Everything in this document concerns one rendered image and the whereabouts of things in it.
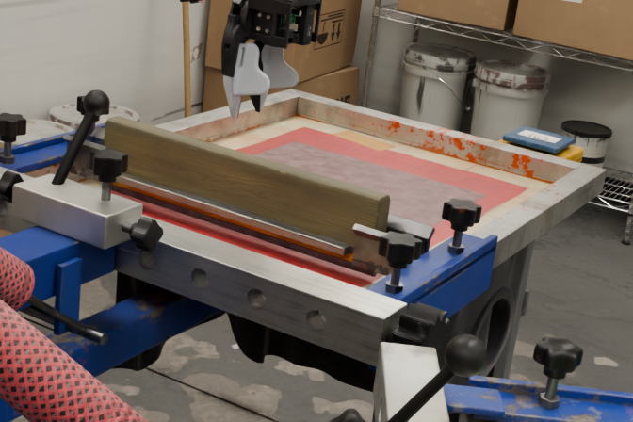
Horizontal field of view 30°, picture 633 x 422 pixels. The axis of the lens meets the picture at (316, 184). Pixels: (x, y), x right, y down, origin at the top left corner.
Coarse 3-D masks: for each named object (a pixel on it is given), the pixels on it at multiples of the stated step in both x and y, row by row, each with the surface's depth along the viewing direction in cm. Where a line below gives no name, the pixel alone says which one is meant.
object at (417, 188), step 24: (384, 168) 183; (408, 168) 185; (432, 168) 186; (384, 192) 171; (408, 192) 173; (432, 192) 174; (456, 192) 175; (480, 192) 177; (504, 192) 178; (408, 216) 163; (432, 216) 164; (480, 216) 166; (240, 240) 146; (432, 240) 154; (312, 264) 142
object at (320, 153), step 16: (304, 128) 200; (256, 144) 187; (272, 144) 188; (288, 144) 189; (304, 144) 190; (320, 144) 191; (336, 144) 193; (352, 144) 194; (272, 160) 180; (288, 160) 181; (304, 160) 182; (320, 160) 183; (336, 160) 184; (352, 160) 185; (368, 160) 186; (384, 160) 187; (400, 160) 188; (336, 176) 176; (352, 176) 177; (112, 192) 158; (144, 208) 153; (160, 208) 154; (176, 224) 149; (192, 224) 150; (208, 224) 150
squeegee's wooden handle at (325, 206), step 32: (128, 128) 151; (160, 128) 152; (128, 160) 153; (160, 160) 150; (192, 160) 147; (224, 160) 145; (256, 160) 143; (192, 192) 148; (224, 192) 146; (256, 192) 143; (288, 192) 141; (320, 192) 138; (352, 192) 136; (288, 224) 142; (320, 224) 139; (352, 224) 137; (384, 224) 138
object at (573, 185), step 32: (288, 96) 205; (320, 96) 208; (192, 128) 180; (224, 128) 188; (352, 128) 202; (384, 128) 198; (416, 128) 195; (480, 160) 191; (512, 160) 188; (544, 160) 185; (544, 192) 169; (576, 192) 172; (512, 224) 154; (544, 224) 162
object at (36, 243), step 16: (0, 240) 115; (16, 240) 115; (32, 240) 116; (48, 240) 116; (64, 240) 117; (16, 256) 112; (32, 256) 112; (48, 256) 113; (64, 256) 116; (80, 256) 118; (96, 256) 120; (112, 256) 122; (48, 272) 114; (96, 272) 121; (48, 288) 115
